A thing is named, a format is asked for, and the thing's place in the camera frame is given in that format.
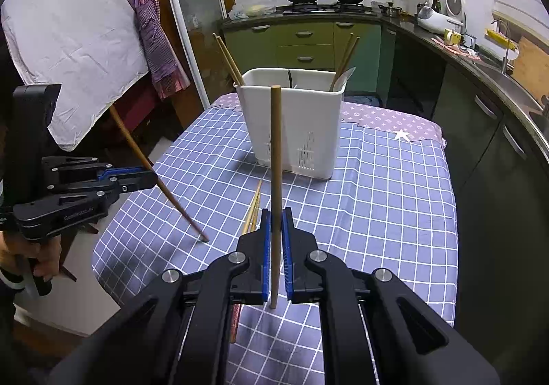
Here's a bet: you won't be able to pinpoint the wooden cutting board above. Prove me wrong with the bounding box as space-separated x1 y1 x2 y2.
513 36 549 104

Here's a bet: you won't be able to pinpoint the steel sink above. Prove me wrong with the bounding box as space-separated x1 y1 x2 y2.
476 62 548 142

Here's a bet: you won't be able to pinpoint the yellow dish rack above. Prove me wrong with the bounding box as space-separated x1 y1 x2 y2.
485 29 518 50

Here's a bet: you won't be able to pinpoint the white plastic utensil holder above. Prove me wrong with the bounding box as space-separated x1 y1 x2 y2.
236 68 346 179

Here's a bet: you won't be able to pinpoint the green kitchen cabinets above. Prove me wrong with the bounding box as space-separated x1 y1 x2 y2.
223 16 548 376

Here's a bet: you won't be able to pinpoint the clear plastic spoon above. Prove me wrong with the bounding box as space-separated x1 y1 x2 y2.
331 67 355 92

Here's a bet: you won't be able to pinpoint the brown wooden chopstick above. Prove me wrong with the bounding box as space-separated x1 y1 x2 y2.
343 36 360 72
109 104 208 242

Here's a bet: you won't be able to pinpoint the person left hand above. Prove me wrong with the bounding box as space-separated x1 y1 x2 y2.
1 233 61 281

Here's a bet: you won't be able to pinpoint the white rice cooker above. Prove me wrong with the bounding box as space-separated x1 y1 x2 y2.
417 5 464 35

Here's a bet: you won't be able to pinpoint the white hanging sheet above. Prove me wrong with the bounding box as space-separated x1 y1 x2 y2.
1 0 148 151

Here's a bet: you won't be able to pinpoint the small steel pot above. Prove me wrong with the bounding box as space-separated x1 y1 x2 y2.
379 2 402 18

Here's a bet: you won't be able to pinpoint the dark wooden chopstick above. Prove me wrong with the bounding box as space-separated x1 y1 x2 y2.
229 180 262 343
212 33 244 86
216 36 245 86
249 192 260 232

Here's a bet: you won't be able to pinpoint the purple checkered apron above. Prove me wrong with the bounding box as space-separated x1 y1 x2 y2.
127 0 190 100

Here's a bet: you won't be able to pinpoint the steel kitchen faucet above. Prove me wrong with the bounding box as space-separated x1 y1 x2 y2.
489 19 511 74

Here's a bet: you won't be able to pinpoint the light wooden chopstick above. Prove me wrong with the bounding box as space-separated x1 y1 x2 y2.
270 85 282 309
329 33 355 92

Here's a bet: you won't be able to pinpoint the blue checkered tablecloth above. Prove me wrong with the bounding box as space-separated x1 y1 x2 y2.
91 94 458 384

